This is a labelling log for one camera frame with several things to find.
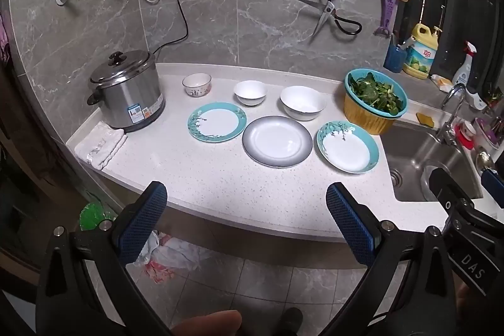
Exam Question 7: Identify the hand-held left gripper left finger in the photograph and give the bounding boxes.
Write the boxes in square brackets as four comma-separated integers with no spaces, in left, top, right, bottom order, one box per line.
[35,180,175,336]

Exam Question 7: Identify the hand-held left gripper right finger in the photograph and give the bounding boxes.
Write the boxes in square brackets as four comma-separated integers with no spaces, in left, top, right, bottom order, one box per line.
[317,182,457,336]

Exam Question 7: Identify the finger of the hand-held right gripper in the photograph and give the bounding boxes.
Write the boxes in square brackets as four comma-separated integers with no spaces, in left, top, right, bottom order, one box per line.
[481,168,504,208]
[428,168,474,211]

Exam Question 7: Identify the teal rimmed plate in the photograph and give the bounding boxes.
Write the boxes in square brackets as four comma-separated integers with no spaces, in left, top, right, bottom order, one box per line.
[317,121,380,174]
[187,102,247,142]

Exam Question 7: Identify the grey rimmed plate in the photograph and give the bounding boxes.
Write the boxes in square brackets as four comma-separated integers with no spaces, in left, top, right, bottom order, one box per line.
[242,116,314,168]

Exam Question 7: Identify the large white bowl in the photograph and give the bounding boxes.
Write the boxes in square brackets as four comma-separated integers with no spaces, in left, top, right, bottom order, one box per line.
[280,85,327,122]

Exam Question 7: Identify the small pink patterned bowl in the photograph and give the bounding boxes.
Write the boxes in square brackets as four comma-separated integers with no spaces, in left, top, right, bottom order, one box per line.
[182,73,212,98]

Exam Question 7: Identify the small white bowl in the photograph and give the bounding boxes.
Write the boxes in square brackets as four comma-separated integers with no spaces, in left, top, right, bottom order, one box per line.
[233,80,268,107]

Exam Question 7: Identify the person's left hand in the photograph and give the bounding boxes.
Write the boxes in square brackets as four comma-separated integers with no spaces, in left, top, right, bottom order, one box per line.
[169,310,243,336]

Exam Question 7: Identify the clear plastic bowl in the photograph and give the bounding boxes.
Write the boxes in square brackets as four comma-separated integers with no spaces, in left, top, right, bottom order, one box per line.
[421,160,450,200]

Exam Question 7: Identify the crumpled white plastic bag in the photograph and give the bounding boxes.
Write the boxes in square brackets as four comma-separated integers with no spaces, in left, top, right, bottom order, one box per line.
[134,230,213,285]

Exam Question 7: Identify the green plastic bag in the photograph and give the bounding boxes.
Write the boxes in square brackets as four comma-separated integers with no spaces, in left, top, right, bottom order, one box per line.
[79,201,117,231]

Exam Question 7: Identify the stainless steel sink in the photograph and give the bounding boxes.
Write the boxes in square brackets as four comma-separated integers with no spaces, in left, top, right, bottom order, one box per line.
[380,121,485,203]

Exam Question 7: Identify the red and white cup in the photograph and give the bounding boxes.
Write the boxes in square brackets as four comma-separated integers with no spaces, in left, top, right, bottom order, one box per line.
[455,119,479,151]

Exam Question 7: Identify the chrome faucet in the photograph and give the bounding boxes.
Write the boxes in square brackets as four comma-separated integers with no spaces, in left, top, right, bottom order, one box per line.
[435,83,469,145]

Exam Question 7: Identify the white folded towel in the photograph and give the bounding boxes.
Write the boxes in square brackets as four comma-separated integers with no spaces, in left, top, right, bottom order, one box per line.
[75,121,129,170]

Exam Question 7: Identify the yellow ribbed basin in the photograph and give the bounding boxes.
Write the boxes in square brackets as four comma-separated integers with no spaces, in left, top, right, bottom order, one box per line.
[344,92,406,136]

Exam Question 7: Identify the white packet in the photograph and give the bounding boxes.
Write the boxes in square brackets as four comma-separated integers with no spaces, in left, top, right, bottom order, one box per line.
[430,74,454,93]

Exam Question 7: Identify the white spray bottle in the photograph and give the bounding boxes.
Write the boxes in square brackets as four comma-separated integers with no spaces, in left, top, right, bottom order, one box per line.
[452,42,479,93]

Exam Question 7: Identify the dark shoe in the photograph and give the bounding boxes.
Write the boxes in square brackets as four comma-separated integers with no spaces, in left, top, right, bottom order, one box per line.
[278,308,304,336]

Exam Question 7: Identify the green leafy vegetables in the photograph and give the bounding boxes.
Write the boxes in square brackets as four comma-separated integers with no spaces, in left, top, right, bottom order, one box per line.
[350,72,404,112]

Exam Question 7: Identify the stainless steel rice cooker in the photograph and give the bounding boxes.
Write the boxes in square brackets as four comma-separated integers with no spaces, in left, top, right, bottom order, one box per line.
[87,50,166,133]

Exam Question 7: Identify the teal colander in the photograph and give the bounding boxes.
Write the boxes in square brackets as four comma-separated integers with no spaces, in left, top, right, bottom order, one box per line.
[345,68,408,119]

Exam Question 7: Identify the yellow detergent bottle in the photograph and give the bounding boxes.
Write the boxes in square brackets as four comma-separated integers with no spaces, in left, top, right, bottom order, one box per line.
[402,23,442,81]

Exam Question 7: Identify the blue utensil cup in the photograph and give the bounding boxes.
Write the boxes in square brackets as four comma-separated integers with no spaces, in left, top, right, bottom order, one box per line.
[384,33,408,74]

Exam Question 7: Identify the purple peeler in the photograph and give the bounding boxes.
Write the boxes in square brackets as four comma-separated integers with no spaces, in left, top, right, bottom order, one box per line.
[374,0,395,38]

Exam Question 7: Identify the pink cloth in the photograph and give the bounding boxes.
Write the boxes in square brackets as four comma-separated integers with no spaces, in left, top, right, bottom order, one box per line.
[0,15,10,63]

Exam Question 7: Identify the black power cord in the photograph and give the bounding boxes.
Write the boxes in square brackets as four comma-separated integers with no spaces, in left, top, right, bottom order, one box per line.
[153,0,189,57]

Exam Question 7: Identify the black handled kitchen scissors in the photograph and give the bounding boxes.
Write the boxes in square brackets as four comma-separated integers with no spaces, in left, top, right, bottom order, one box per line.
[295,0,362,37]

